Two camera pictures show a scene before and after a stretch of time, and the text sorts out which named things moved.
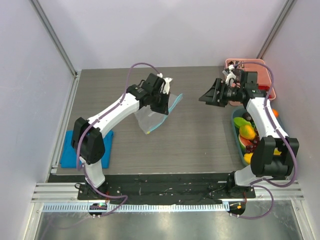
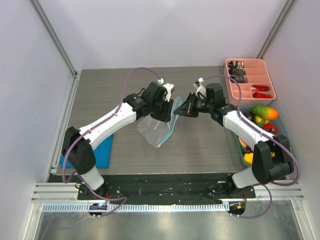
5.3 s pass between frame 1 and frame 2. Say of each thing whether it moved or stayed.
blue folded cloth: stayed
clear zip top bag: moved
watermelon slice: stayed
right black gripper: moved
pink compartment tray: stayed
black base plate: stayed
